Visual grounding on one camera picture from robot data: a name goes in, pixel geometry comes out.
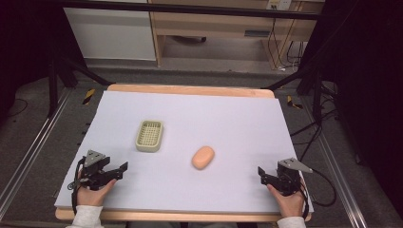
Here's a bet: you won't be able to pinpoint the wooden table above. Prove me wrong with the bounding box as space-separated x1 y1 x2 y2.
54 83 314 223

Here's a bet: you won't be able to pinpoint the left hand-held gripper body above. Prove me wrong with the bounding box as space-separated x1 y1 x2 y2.
79 149 112 192

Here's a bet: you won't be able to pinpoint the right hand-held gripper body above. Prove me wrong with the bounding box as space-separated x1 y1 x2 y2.
275 157 315 198

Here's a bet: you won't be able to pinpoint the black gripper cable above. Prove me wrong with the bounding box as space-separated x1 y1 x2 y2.
298 168 337 220
67 157 86 217

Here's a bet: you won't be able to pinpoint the wooden desk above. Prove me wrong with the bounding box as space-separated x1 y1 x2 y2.
147 0 326 70

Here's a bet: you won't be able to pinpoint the black floor cables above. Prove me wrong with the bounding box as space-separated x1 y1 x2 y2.
289 80 341 162

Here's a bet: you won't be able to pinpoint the black metal stand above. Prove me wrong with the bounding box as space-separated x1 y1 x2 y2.
47 47 112 119
260 56 338 126

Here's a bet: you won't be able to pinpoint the person's left hand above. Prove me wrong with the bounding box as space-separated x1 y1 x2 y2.
76 169 118 208

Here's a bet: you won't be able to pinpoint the white wall socket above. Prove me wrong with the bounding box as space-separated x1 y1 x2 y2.
265 0 293 11

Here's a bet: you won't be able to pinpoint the person's right hand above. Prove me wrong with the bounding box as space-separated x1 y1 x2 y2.
266 183 306 219

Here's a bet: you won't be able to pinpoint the metal floor rail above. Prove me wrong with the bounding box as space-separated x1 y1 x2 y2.
298 94 370 228
0 88 74 220

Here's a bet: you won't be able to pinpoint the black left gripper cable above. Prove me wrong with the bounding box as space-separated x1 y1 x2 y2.
67 157 86 217

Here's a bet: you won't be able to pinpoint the white table mat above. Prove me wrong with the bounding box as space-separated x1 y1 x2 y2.
53 90 315 214

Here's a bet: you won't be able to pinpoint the yellow black floor tape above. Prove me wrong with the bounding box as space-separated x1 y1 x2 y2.
286 94 304 110
82 87 96 105

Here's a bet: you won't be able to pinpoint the hanging desk cables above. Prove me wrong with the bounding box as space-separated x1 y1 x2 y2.
266 17 306 71

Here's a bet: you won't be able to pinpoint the beige slotted soap dish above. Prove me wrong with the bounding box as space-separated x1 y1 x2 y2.
135 119 164 154

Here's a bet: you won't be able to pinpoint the black frame bar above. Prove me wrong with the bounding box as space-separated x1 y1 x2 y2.
58 0 321 21

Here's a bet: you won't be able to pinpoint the white cabinet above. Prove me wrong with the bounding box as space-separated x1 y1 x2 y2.
62 6 158 62

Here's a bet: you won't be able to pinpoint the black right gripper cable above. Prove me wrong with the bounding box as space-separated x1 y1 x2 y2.
298 168 337 220

